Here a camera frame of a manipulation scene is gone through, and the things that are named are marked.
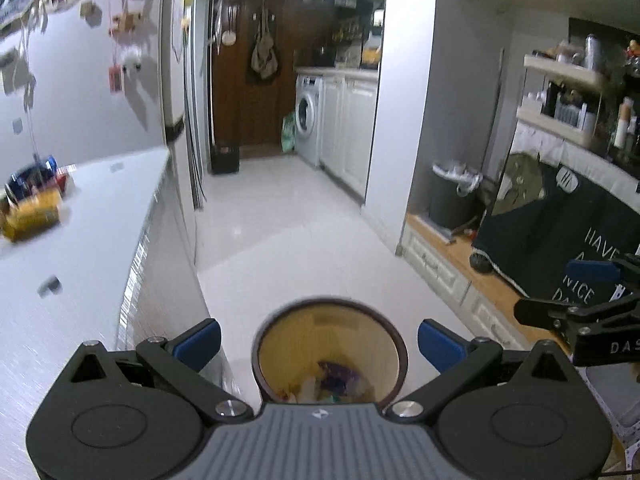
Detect beige trash bin brown rim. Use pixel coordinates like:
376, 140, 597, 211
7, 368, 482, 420
251, 297, 408, 406

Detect grey pedal trash can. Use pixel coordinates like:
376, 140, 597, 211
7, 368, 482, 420
429, 160, 484, 241

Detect white washing machine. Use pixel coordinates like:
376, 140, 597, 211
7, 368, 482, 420
294, 74, 326, 169

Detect grey refrigerator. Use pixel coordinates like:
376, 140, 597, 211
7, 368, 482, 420
160, 0, 208, 211

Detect yellow snack packet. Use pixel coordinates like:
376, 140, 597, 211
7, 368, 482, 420
0, 187, 63, 242

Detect blue packet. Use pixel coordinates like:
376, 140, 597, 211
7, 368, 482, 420
4, 157, 57, 203

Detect green plastic bag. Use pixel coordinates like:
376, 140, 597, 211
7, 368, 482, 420
280, 112, 299, 155

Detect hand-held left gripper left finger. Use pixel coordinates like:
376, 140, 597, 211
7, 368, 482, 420
52, 319, 252, 424

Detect white kitchen cabinets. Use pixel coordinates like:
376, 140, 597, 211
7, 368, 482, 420
319, 71, 381, 207

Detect white drawer cabinet wooden top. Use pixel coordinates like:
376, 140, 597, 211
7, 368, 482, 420
397, 212, 576, 357

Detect dark purple snack packet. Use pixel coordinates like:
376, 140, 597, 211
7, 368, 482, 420
317, 360, 364, 396

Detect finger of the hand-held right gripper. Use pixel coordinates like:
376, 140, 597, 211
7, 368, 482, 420
565, 252, 640, 291
513, 293, 640, 334

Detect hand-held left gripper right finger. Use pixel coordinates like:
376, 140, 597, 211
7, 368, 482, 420
386, 318, 587, 424

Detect white fluffy hanging ornament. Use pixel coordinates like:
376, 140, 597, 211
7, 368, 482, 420
117, 45, 146, 74

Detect long thin pole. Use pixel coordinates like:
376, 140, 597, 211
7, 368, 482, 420
479, 49, 506, 187

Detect silver metal can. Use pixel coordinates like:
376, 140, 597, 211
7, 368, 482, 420
584, 34, 604, 74

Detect white plastic bin liner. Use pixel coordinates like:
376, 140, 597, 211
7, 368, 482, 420
433, 160, 485, 197

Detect brown wooden door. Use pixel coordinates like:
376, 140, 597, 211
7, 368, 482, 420
209, 0, 302, 159

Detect dark printed cloth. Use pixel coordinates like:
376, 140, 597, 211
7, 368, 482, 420
472, 152, 640, 307

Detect olive hanging bag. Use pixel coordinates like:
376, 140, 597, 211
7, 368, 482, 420
245, 2, 280, 86

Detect shelf of bottles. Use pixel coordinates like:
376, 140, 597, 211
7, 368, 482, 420
530, 35, 640, 161

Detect white perforated metal frame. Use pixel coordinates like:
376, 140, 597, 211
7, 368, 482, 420
585, 365, 640, 480

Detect black crate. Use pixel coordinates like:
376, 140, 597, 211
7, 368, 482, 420
209, 144, 241, 176

